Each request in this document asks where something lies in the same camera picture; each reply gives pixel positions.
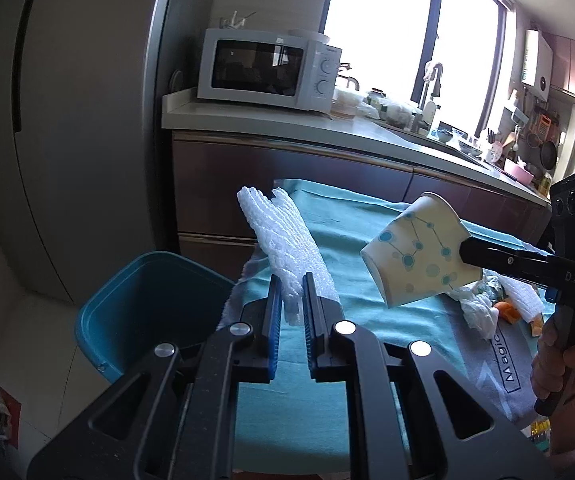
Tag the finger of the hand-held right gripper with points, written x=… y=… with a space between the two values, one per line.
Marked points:
x=507 y=257

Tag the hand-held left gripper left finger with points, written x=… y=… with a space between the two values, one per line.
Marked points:
x=273 y=332

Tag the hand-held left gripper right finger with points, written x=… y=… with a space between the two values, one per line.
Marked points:
x=309 y=332

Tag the orange peel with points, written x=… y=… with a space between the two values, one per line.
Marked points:
x=506 y=311
x=537 y=327

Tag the blue dotted paper cup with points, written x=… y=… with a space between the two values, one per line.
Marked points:
x=417 y=260

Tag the white foam fruit net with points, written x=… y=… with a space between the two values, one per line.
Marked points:
x=287 y=240
x=522 y=295

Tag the blue plastic bin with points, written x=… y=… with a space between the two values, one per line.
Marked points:
x=142 y=300

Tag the person's right hand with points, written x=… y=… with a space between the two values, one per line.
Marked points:
x=547 y=370

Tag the teal and grey cloth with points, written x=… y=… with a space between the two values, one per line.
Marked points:
x=367 y=350

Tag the crumpled white tissue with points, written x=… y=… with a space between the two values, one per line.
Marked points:
x=477 y=312

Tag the pink container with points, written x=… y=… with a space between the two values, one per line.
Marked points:
x=517 y=172

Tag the black frying pan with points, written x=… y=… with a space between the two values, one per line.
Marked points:
x=548 y=156

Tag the group of ceramic bowls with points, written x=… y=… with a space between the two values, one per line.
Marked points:
x=455 y=141

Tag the brown kitchen cabinet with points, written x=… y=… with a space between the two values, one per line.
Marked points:
x=247 y=185

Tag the white water heater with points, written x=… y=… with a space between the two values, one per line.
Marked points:
x=536 y=67

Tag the group of jars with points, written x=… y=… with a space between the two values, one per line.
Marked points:
x=392 y=107

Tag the metal kitchen faucet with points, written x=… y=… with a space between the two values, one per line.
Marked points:
x=435 y=80

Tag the white kitchen countertop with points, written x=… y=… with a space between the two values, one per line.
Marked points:
x=277 y=122

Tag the glass kettle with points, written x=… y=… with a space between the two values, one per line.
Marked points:
x=347 y=90

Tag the kitchen window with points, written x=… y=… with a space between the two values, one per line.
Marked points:
x=407 y=25

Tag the white microwave oven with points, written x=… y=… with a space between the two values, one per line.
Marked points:
x=262 y=67

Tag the grey refrigerator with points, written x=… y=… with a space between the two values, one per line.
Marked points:
x=82 y=135

